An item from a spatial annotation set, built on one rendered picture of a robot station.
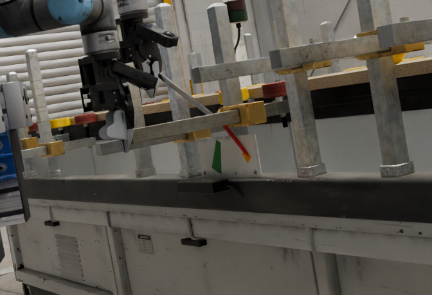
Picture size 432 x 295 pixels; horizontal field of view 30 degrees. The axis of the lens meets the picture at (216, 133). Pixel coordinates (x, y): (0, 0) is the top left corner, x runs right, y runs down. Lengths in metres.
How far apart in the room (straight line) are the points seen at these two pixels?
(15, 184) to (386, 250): 0.73
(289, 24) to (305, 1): 9.96
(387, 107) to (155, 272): 1.66
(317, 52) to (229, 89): 0.57
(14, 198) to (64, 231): 2.13
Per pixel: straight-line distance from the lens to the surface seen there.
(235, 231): 2.03
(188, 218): 2.20
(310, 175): 1.69
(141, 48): 1.99
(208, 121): 1.80
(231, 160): 1.91
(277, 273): 2.33
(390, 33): 1.12
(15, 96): 1.58
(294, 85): 1.69
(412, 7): 10.44
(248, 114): 1.82
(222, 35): 1.89
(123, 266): 3.20
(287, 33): 1.69
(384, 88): 1.50
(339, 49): 1.38
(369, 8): 1.50
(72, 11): 1.57
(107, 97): 1.67
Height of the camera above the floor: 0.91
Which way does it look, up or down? 3 degrees down
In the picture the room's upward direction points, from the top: 10 degrees counter-clockwise
